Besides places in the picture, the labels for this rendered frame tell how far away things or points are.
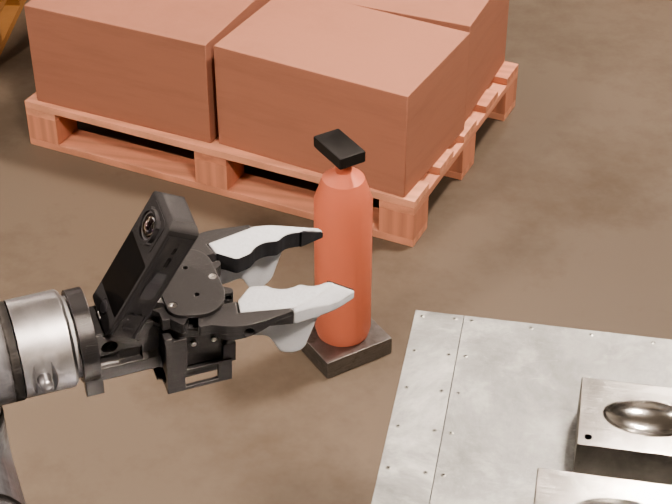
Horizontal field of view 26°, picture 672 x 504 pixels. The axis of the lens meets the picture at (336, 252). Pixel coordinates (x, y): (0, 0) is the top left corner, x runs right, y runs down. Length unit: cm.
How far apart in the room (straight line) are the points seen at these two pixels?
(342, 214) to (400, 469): 121
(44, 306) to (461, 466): 93
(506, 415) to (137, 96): 205
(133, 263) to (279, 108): 256
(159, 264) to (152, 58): 270
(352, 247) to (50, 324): 204
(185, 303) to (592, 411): 92
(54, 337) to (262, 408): 211
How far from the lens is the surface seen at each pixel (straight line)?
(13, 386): 108
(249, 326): 108
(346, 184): 301
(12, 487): 111
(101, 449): 311
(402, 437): 193
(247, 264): 113
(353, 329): 321
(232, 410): 316
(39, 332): 107
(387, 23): 372
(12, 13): 475
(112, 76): 383
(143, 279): 105
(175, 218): 103
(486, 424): 196
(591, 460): 188
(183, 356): 110
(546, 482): 179
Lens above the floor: 213
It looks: 36 degrees down
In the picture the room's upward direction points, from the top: straight up
